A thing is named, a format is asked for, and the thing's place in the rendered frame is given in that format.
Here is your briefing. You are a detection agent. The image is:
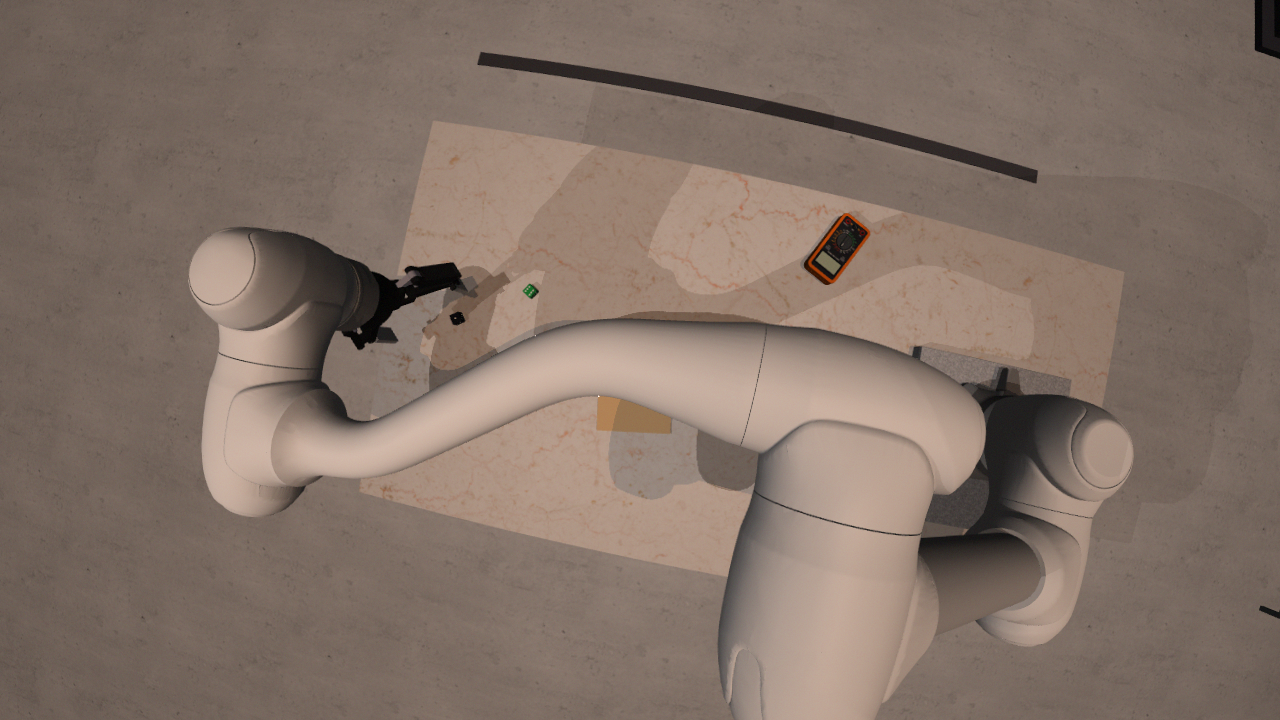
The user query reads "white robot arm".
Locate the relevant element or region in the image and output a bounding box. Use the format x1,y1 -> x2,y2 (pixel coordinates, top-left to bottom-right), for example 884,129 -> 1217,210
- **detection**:
188,227 -> 1134,720

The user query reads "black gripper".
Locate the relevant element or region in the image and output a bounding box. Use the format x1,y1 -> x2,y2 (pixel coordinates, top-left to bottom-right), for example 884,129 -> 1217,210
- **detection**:
340,263 -> 468,350

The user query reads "orange digital multimeter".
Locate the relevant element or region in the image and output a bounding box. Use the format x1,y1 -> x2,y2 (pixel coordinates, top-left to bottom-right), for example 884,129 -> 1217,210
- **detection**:
804,213 -> 870,284

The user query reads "tan flat mat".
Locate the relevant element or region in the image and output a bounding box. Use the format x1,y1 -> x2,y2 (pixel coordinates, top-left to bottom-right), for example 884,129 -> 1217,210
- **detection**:
596,396 -> 671,434

